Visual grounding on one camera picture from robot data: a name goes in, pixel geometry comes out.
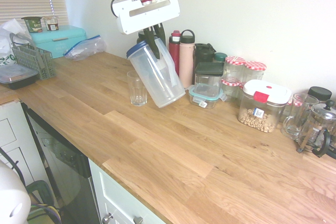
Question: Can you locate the clear zip bag blue seal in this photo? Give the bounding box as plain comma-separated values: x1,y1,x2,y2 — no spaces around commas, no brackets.
62,34,108,61

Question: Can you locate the black takeout container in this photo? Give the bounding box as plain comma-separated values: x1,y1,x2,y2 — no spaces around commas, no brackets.
0,63,39,90

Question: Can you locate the glass container teal lid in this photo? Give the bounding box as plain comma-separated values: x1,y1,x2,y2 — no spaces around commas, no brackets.
188,83,228,110

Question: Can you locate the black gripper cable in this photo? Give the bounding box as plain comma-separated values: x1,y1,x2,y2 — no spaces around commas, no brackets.
110,0,132,17

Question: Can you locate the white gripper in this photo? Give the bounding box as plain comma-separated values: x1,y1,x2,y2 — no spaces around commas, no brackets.
114,0,181,60

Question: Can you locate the clear plastic pitcher blue lid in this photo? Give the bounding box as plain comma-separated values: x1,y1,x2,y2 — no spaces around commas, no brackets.
125,37,186,109

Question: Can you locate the clear container black lid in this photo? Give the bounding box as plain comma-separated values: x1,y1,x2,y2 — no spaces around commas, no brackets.
194,62,225,96

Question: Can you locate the coiled cable bundle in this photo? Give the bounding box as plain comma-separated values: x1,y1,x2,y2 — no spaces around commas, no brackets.
26,179,64,224

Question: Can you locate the grey cutlery basket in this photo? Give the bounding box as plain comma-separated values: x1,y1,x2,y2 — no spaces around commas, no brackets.
9,33,57,80

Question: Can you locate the white kitchen cabinet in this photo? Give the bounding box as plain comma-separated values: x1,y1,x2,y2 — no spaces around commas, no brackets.
88,158,169,224

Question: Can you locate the white brown yogurt cup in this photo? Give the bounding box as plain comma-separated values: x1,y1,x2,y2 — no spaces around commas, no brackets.
43,15,60,31

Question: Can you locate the black dishwasher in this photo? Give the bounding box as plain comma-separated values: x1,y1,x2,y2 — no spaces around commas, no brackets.
20,102,102,224

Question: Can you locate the white side cabinet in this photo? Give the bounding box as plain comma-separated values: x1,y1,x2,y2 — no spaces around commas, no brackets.
0,100,53,196

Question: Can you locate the white plastic bag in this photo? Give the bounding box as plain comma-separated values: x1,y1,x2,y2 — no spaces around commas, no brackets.
0,18,33,67

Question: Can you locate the green oatmeal cup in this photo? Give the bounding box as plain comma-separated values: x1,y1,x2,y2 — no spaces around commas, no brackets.
21,16,43,34

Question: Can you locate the glass French press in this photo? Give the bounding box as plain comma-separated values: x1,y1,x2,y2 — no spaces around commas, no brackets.
296,99,336,158

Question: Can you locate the silver cabinet knob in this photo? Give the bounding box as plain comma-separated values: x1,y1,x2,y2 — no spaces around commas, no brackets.
101,212,114,224

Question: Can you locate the black shaker bottle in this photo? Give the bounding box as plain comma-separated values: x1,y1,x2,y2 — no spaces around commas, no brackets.
193,42,216,84

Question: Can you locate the pink water bottle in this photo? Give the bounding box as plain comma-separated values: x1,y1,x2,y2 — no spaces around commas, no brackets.
178,29,196,89

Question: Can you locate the red checkered lid jar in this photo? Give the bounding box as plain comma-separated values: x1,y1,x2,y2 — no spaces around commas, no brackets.
238,81,248,99
220,77,241,101
225,56,246,83
243,60,266,83
286,94,303,123

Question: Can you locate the clear drinking glass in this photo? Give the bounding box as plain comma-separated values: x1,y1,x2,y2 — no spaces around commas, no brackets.
127,70,149,107

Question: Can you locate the teal bread box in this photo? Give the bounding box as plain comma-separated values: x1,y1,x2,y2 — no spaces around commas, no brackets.
29,24,86,59

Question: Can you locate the black lid jar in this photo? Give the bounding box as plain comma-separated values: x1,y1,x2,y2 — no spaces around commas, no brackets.
307,86,333,104

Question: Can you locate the clear glass mug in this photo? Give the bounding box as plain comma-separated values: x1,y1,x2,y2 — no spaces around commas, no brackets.
280,92,320,140

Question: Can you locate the green lid jar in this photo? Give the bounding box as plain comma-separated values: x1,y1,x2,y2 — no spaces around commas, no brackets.
213,52,228,63

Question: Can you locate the red water bottle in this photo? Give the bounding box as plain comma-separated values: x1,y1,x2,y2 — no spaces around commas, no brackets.
169,30,182,77

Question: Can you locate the cereal container white lid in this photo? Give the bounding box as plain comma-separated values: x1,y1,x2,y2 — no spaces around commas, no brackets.
237,79,292,134

